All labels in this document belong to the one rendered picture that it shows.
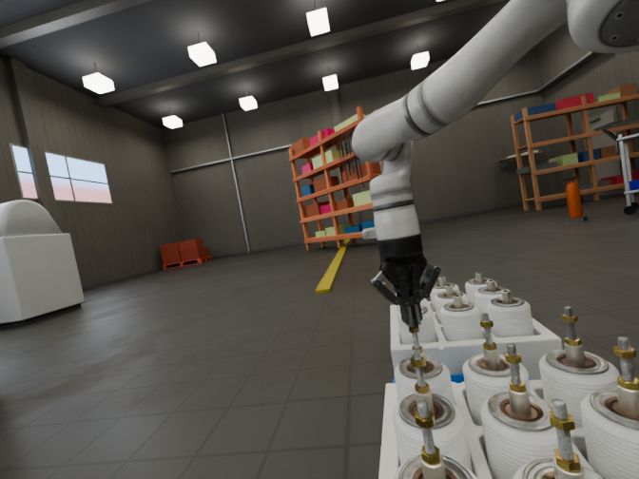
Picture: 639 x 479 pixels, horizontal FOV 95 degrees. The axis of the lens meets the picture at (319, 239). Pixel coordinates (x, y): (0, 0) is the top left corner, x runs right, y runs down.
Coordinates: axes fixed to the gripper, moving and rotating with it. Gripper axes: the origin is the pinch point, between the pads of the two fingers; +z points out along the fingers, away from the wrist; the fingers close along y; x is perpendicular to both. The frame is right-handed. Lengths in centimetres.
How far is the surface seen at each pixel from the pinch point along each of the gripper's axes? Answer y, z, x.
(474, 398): 6.1, 14.2, -5.5
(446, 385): 2.1, 11.5, -4.3
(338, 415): -13.2, 35.0, 30.6
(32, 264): -312, -34, 351
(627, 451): 12.6, 12.4, -22.3
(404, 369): -2.8, 9.6, 0.4
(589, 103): 704, -177, 505
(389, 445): -9.8, 17.0, -6.2
